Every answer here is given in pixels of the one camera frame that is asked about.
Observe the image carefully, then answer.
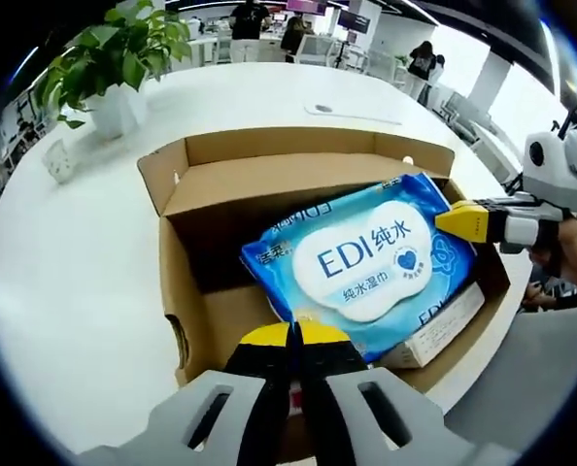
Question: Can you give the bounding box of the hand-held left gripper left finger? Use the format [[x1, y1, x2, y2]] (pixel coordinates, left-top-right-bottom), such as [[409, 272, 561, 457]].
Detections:
[[74, 322, 297, 466]]

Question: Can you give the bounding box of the blue wet wipes pack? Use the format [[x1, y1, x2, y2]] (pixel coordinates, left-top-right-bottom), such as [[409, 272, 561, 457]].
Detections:
[[241, 172, 479, 365]]

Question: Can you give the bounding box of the white mesh office chair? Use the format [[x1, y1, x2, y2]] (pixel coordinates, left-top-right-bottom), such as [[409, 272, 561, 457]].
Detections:
[[443, 305, 577, 466]]

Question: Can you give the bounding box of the flat white carton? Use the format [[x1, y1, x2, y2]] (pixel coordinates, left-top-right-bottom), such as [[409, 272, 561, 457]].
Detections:
[[375, 281, 487, 371]]

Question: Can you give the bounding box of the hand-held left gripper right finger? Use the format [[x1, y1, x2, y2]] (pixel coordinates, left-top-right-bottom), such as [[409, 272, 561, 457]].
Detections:
[[292, 319, 521, 466]]

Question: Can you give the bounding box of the dark monitor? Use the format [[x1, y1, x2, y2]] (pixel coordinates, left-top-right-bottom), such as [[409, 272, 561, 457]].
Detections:
[[339, 10, 370, 33]]

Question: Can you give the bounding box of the brown cardboard shoe box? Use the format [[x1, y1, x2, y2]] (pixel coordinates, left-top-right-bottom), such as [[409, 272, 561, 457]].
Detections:
[[136, 131, 513, 438]]

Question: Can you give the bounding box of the green plant white pot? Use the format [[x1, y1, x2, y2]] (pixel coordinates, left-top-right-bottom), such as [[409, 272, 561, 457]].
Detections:
[[40, 0, 192, 142]]

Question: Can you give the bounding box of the purple wall screen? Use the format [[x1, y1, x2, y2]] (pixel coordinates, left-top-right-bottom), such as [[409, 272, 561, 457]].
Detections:
[[288, 0, 328, 14]]

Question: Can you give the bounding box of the small white cup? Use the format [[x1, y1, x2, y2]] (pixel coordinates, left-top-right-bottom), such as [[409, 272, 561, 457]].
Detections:
[[42, 138, 76, 184]]

